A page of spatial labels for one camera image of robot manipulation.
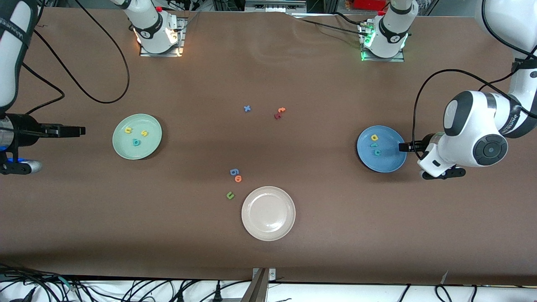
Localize blue plate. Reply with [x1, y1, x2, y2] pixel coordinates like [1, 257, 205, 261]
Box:
[357, 125, 407, 173]

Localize green plate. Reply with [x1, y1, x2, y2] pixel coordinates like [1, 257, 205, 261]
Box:
[112, 114, 162, 160]

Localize red box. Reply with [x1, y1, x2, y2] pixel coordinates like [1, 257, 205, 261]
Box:
[352, 0, 388, 11]

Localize beige plate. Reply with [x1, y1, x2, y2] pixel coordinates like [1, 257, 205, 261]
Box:
[241, 186, 296, 242]

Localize grey metal device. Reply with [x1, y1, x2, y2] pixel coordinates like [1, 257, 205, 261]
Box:
[245, 0, 308, 13]

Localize aluminium bar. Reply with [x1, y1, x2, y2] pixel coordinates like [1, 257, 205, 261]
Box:
[241, 268, 270, 302]

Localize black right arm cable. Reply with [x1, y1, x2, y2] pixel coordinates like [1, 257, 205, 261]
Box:
[21, 0, 130, 116]

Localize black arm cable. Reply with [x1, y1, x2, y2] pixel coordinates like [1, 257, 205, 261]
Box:
[21, 0, 130, 116]
[413, 0, 537, 147]

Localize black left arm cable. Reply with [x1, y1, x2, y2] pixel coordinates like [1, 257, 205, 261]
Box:
[413, 0, 537, 147]

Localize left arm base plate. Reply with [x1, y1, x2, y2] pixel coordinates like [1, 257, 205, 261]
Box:
[361, 21, 405, 62]

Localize black table cable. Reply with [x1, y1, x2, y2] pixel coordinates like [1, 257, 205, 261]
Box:
[331, 11, 370, 26]
[299, 18, 366, 37]

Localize green tipped floor cable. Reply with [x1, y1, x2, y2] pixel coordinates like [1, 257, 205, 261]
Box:
[58, 276, 79, 292]

